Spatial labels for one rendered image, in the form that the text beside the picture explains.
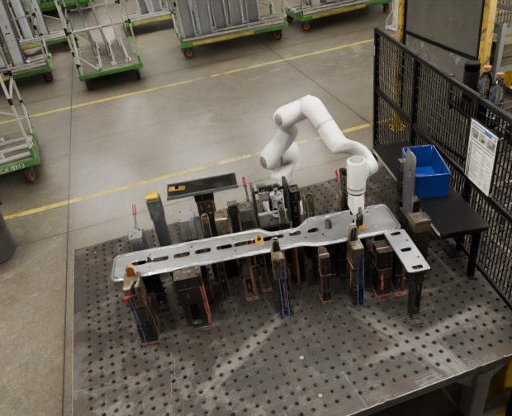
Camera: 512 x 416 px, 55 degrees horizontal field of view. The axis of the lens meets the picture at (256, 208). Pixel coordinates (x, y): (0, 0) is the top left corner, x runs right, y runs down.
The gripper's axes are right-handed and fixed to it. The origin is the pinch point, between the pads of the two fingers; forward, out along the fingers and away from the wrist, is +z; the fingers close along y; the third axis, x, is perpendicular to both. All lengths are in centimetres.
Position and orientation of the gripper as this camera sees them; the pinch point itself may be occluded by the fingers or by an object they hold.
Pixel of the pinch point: (356, 218)
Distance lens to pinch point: 233.9
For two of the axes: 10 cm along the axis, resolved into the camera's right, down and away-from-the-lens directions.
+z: 1.1, 8.2, 5.7
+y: 1.5, 5.5, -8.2
